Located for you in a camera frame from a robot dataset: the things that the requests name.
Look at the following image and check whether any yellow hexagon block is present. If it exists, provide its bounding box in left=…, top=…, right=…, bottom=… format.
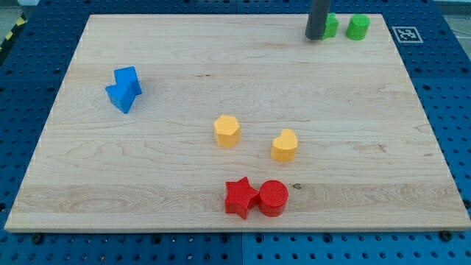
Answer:
left=213, top=115, right=241, bottom=148

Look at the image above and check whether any wooden board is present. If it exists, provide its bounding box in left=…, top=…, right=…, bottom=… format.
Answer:
left=5, top=14, right=470, bottom=233

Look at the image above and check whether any yellow heart block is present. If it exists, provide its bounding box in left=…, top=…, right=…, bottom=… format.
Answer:
left=271, top=129, right=298, bottom=162

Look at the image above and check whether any red star block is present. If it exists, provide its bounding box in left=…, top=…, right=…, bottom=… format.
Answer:
left=224, top=177, right=260, bottom=219

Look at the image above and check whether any red cylinder block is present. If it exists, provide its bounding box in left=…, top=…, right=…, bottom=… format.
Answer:
left=258, top=180, right=288, bottom=217

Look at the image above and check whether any blue arrow block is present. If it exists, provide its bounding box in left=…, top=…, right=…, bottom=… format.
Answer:
left=105, top=66, right=142, bottom=113

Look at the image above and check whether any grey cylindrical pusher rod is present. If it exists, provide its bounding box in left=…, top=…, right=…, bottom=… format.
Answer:
left=305, top=0, right=331, bottom=40

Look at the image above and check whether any green block behind rod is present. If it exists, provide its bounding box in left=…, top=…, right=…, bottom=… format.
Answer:
left=322, top=13, right=339, bottom=40

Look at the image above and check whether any green rounded block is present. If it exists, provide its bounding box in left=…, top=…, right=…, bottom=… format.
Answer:
left=346, top=14, right=371, bottom=40

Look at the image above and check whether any white fiducial marker tag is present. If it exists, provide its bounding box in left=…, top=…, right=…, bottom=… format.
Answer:
left=392, top=26, right=423, bottom=43

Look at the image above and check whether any yellow black hazard tape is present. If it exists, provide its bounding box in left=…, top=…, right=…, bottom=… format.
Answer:
left=1, top=13, right=28, bottom=52

